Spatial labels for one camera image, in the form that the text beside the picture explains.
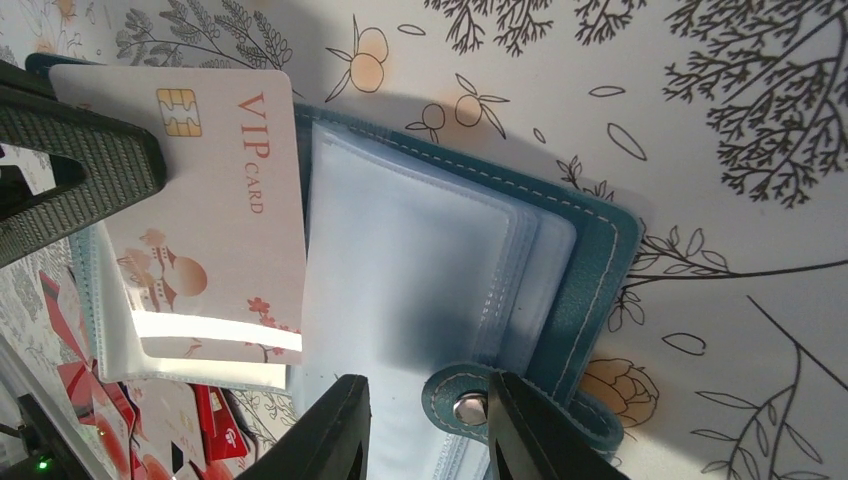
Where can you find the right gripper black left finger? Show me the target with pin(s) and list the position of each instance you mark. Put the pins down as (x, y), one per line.
(330, 441)

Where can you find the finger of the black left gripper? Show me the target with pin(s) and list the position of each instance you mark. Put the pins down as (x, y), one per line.
(100, 165)

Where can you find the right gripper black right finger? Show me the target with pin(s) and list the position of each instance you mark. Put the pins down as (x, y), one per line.
(530, 438)

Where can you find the white card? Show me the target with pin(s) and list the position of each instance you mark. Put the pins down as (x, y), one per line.
(168, 431)
(213, 265)

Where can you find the blue leather card holder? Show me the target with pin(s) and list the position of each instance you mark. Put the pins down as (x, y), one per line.
(426, 271)

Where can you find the red card near holder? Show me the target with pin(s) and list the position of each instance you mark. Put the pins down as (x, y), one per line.
(220, 434)

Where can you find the floral patterned table mat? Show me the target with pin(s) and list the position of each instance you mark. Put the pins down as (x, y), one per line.
(721, 124)

